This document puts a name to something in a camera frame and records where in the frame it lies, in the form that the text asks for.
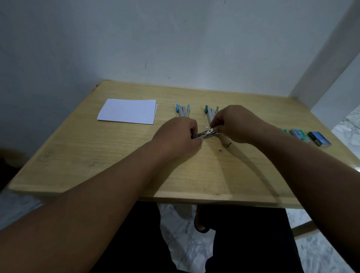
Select person's left hand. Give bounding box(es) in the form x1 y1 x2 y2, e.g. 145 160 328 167
150 117 203 158

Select black blue staple box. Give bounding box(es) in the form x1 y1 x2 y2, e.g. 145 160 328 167
307 131 332 147

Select person's brown sandal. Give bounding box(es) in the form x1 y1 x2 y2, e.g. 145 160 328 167
194 205 211 234

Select person's right forearm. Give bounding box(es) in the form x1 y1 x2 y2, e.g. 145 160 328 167
247 124 360 273

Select person's left forearm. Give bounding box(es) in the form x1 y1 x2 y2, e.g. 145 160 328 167
0 140 180 273

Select white paper stack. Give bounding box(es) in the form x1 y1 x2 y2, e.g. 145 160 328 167
97 98 158 125

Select person's right hand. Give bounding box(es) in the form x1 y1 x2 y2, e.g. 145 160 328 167
210 105 266 144

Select blue open stapler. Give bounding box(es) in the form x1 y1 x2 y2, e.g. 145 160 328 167
176 104 191 118

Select person's black trousers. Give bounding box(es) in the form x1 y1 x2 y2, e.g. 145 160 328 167
90 201 305 273

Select teal open stapler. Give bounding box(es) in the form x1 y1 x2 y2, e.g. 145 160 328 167
204 105 219 126

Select silver metal stapler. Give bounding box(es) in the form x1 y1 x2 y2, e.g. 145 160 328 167
191 128 220 140

